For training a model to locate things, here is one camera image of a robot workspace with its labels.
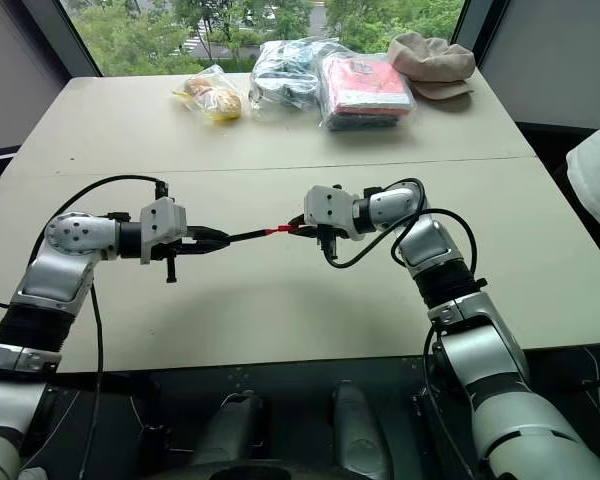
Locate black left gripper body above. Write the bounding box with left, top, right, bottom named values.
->
left=151, top=225, right=205, bottom=284

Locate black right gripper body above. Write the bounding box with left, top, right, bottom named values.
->
left=304, top=224, right=351, bottom=262

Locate black cable with red tape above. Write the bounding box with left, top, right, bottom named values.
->
left=223, top=224, right=283, bottom=247

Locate beige flat cap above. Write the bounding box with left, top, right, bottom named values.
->
left=386, top=31, right=477, bottom=102

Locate plastic bag of toy bread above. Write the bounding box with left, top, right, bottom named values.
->
left=171, top=64, right=244, bottom=124

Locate plastic bag of blue items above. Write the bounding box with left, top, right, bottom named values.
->
left=248, top=36, right=332, bottom=119

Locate plastic bag of red cloths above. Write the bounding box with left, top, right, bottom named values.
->
left=316, top=51, right=420, bottom=133

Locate dark rounded shape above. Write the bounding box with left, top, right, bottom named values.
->
left=192, top=391, right=267, bottom=469

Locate white cloth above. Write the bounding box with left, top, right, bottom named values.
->
left=565, top=111, right=600, bottom=282

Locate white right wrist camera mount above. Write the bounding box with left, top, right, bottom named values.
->
left=303, top=185, right=360, bottom=237

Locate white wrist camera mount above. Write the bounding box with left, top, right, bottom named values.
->
left=139, top=196, right=188, bottom=266
left=303, top=185, right=360, bottom=237

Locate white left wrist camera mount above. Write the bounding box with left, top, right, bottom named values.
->
left=139, top=196, right=188, bottom=266

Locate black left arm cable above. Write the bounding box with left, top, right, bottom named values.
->
left=43, top=174, right=171, bottom=480

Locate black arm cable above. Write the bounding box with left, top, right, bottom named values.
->
left=323, top=177, right=482, bottom=292
left=43, top=174, right=171, bottom=480

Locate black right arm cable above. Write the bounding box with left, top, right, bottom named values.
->
left=323, top=177, right=482, bottom=292

